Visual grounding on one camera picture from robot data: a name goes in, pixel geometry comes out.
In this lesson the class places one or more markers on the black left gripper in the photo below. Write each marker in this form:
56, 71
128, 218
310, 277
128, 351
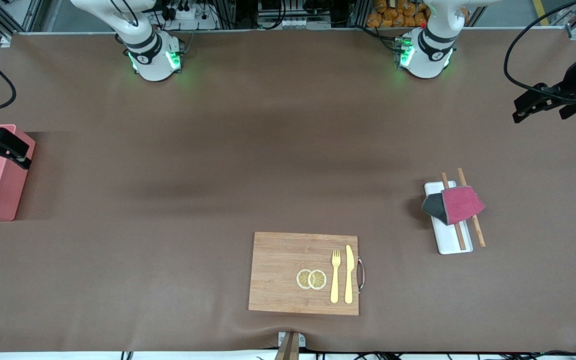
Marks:
572, 84

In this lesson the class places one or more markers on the white chopstick rest tray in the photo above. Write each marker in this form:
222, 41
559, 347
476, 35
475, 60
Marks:
445, 242

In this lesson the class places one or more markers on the grey metal table bracket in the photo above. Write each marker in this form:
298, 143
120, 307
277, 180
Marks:
301, 340

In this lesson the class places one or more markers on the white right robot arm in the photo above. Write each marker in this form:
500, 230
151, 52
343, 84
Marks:
153, 65

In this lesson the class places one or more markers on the brown wooden chopstick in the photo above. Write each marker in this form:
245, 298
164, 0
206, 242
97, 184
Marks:
460, 237
478, 231

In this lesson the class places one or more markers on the white power strip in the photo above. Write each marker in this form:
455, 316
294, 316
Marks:
188, 15

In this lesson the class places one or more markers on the lemon slice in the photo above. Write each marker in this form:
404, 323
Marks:
317, 279
301, 278

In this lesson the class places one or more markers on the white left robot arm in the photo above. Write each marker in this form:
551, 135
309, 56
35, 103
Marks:
425, 62

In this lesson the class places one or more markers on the yellow knife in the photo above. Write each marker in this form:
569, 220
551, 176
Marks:
349, 270

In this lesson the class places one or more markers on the white terminal block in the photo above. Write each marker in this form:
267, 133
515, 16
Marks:
293, 22

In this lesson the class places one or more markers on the brown bar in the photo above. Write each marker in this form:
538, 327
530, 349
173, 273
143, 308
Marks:
288, 350

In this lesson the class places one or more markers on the yellow fork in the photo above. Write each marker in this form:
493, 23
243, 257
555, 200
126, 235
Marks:
335, 285

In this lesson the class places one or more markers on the magenta and grey cloth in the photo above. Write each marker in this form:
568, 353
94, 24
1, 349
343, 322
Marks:
460, 202

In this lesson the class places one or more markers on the orange packaged goods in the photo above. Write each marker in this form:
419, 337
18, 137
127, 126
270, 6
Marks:
393, 17

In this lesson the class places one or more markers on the wooden cutting board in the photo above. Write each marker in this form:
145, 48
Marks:
278, 260

